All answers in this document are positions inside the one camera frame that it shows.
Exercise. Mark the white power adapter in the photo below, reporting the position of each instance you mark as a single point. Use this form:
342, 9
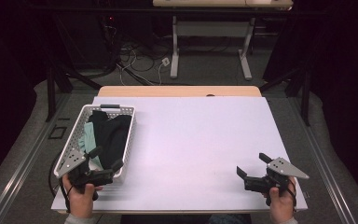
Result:
165, 61

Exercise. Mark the white-framed desk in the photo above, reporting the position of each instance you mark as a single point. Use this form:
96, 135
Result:
211, 29

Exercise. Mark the black floor socket frame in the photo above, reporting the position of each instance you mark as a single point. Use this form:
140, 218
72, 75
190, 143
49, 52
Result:
57, 132

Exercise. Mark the person's right hand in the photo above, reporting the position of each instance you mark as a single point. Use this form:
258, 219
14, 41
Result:
281, 207

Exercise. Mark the person's left hand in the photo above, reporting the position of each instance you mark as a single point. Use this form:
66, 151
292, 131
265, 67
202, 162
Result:
79, 202

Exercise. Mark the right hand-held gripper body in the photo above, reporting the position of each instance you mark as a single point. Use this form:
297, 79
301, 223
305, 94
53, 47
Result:
282, 169

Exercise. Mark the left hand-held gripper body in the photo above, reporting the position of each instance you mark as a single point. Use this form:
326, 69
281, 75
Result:
73, 161

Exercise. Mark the black metal stand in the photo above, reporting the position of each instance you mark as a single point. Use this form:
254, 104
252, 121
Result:
51, 93
306, 99

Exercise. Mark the black cloth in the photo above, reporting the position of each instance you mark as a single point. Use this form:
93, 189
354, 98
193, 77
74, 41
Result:
113, 137

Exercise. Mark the white perforated basket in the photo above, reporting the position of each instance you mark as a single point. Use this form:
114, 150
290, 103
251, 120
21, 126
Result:
74, 137

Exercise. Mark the aluminium floor rail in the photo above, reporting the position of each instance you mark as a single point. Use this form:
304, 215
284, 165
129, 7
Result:
21, 174
326, 165

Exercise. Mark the white table cover board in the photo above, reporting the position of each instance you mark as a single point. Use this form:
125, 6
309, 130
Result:
192, 146

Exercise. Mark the mint green cloth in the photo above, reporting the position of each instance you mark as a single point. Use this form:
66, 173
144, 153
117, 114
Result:
88, 138

